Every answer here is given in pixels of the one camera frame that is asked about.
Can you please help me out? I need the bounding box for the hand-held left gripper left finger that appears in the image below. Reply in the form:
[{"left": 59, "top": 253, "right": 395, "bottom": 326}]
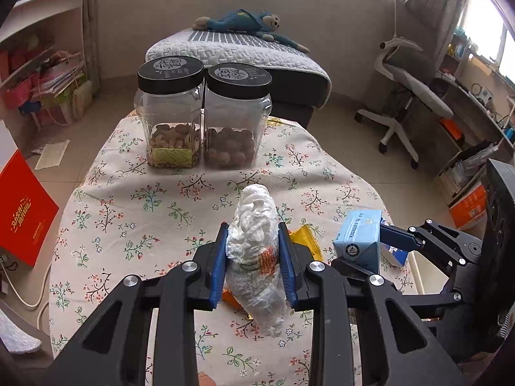
[{"left": 44, "top": 221, "right": 230, "bottom": 386}]

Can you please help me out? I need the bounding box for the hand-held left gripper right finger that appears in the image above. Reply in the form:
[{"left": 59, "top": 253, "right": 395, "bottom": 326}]
[{"left": 277, "top": 221, "right": 471, "bottom": 386}]

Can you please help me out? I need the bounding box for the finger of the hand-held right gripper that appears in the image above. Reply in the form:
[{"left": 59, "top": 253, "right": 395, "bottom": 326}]
[
  {"left": 332, "top": 257, "right": 463, "bottom": 319},
  {"left": 380, "top": 220, "right": 482, "bottom": 266}
]

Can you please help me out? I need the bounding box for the light blue drink carton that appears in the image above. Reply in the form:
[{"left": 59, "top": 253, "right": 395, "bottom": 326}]
[{"left": 333, "top": 209, "right": 383, "bottom": 274}]

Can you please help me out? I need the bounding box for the white plastic bag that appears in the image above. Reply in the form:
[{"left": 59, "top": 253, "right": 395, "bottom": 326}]
[{"left": 225, "top": 184, "right": 288, "bottom": 337}]

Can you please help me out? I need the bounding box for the yellow snack packet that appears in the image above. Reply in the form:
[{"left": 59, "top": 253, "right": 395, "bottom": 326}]
[{"left": 290, "top": 225, "right": 324, "bottom": 262}]

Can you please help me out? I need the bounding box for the orange snack wrapper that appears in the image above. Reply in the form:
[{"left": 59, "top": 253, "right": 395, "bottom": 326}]
[{"left": 221, "top": 289, "right": 247, "bottom": 311}]

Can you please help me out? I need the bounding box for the orange cardboard box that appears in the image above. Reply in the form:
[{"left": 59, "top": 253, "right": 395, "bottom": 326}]
[{"left": 448, "top": 185, "right": 489, "bottom": 230}]

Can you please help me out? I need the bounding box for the floral tablecloth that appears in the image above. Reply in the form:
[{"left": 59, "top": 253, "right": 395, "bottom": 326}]
[{"left": 48, "top": 115, "right": 417, "bottom": 386}]

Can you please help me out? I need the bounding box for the clear jar with brown nuts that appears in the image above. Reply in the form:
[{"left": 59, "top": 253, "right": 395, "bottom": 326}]
[{"left": 203, "top": 63, "right": 273, "bottom": 170}]

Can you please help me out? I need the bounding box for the wooden desk with shelves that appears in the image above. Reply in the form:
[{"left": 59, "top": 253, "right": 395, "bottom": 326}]
[{"left": 432, "top": 28, "right": 515, "bottom": 210}]

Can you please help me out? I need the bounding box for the clear jar with cashews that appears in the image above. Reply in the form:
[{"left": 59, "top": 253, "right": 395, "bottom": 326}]
[{"left": 134, "top": 55, "right": 206, "bottom": 168}]

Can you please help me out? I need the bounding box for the grey office chair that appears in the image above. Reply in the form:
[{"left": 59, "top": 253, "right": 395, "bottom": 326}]
[{"left": 355, "top": 36, "right": 455, "bottom": 170}]

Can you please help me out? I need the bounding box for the dark grey ottoman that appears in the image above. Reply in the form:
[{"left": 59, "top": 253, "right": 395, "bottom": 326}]
[{"left": 266, "top": 68, "right": 328, "bottom": 129}]

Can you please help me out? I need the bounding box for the paper sheet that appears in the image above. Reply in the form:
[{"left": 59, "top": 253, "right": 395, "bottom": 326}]
[{"left": 34, "top": 140, "right": 71, "bottom": 170}]

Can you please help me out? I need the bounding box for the red gift box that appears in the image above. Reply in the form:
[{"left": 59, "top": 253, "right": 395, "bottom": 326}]
[{"left": 0, "top": 120, "right": 60, "bottom": 267}]

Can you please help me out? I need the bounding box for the grey sofa cover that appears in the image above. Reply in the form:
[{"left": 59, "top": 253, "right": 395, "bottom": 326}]
[{"left": 0, "top": 309, "right": 43, "bottom": 352}]

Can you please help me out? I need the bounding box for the cream bag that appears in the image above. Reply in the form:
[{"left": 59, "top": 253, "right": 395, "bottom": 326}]
[{"left": 71, "top": 80, "right": 94, "bottom": 119}]

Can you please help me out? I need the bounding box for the grey quilted cover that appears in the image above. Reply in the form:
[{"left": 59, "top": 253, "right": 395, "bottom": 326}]
[{"left": 145, "top": 28, "right": 332, "bottom": 95}]

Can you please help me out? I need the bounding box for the small side window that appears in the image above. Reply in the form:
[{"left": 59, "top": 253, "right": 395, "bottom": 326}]
[{"left": 459, "top": 0, "right": 515, "bottom": 79}]

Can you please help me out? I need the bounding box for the grey curtain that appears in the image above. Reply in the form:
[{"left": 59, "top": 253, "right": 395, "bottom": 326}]
[
  {"left": 82, "top": 0, "right": 101, "bottom": 93},
  {"left": 404, "top": 0, "right": 475, "bottom": 49}
]

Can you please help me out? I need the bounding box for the stack of papers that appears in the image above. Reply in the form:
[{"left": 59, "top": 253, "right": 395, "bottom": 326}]
[{"left": 38, "top": 58, "right": 87, "bottom": 97}]

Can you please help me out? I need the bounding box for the blue plush monkey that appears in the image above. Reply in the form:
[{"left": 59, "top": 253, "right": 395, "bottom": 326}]
[{"left": 192, "top": 9, "right": 310, "bottom": 54}]

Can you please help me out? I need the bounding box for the pink plastic basket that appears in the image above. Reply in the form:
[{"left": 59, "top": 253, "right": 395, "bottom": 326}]
[{"left": 2, "top": 78, "right": 35, "bottom": 109}]

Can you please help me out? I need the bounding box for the white shelf unit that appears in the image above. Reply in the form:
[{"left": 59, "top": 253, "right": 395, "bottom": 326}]
[{"left": 0, "top": 0, "right": 95, "bottom": 129}]

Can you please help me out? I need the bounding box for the white power cable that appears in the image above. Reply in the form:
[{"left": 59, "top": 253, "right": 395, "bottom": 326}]
[{"left": 0, "top": 255, "right": 51, "bottom": 310}]

